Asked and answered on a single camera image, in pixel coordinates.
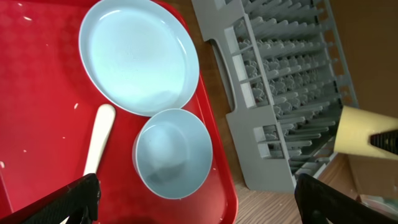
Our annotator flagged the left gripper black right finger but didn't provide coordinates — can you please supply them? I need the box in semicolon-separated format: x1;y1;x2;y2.
294;174;397;224

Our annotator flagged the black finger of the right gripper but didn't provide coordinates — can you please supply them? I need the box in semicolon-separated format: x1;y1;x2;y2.
369;130;398;155

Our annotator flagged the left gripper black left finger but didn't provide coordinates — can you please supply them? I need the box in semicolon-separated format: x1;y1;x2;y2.
1;173;101;224

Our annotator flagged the yellow plastic cup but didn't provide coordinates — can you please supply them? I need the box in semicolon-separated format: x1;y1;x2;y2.
334;106;397;160

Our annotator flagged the white plastic spoon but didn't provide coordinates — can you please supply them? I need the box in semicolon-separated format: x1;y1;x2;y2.
60;103;117;224

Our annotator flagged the light blue rice bowl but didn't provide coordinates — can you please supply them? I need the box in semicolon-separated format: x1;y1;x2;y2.
132;109;213;200

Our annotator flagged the large light blue plate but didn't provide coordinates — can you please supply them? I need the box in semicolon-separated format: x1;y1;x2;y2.
78;0;200;117

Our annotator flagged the grey dishwasher rack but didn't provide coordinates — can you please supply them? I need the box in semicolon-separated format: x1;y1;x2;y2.
192;0;358;192

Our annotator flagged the red serving tray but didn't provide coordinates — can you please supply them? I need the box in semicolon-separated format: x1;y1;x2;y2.
1;1;238;223

